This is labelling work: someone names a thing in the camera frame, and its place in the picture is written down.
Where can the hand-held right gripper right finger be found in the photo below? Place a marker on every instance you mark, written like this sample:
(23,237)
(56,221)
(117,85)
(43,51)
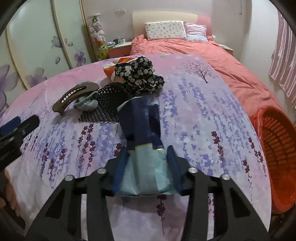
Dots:
(174,166)

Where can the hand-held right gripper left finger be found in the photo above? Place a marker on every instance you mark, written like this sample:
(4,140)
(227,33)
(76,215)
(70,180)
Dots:
(118,171)

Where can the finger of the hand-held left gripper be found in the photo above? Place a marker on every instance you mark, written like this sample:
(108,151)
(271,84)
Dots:
(29,126)
(10,125)

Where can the navy and teal garment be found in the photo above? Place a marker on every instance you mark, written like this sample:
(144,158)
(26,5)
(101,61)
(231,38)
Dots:
(141,129)

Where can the orange plastic laundry basket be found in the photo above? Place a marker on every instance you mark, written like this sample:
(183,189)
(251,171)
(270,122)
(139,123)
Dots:
(275,143)

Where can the person's left hand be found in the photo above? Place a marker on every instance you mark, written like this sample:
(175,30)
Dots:
(11,197)

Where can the pink lavender print tablecloth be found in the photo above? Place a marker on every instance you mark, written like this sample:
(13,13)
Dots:
(203,120)

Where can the brown hair claw clip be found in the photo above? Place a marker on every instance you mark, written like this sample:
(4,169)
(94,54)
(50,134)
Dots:
(74,93)

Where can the pale green cloth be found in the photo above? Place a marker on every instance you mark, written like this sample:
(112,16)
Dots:
(86,103)

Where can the dark checked cloth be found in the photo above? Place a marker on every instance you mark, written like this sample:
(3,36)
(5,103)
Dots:
(106,102)

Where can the wardrobe with flower print doors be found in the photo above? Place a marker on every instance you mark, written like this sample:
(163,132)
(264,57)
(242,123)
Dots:
(34,34)

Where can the black floral cloth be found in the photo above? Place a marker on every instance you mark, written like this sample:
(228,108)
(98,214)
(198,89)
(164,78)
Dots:
(141,76)

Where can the orange white garment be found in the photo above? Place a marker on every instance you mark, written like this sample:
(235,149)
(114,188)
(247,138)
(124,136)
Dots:
(111,69)

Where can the yellow green frog toy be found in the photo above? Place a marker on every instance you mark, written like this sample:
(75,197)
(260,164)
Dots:
(103,52)

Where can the bed with pink duvet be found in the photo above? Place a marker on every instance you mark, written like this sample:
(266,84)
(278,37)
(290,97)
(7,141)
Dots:
(219,62)

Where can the pink and white nightstand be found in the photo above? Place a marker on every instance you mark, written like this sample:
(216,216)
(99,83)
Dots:
(119,51)
(226,48)

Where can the small blue object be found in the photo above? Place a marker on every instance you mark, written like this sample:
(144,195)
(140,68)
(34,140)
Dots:
(112,42)

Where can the hanging stuffed toys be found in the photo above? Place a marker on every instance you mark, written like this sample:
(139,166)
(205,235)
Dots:
(97,29)

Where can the white mug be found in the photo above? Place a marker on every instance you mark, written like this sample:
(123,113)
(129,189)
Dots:
(122,41)

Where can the small round white lamp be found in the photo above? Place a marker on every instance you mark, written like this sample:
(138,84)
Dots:
(214,37)

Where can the white floral pillow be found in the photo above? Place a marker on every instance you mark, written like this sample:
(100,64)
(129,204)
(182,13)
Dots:
(165,30)

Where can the pink striped pillow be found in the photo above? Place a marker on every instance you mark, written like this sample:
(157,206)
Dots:
(196,31)

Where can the cream and pink headboard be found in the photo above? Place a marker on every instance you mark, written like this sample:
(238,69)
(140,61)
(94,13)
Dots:
(161,16)

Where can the pink striped curtain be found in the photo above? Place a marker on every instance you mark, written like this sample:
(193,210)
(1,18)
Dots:
(284,62)

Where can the white wall socket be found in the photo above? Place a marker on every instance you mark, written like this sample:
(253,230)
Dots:
(120,11)

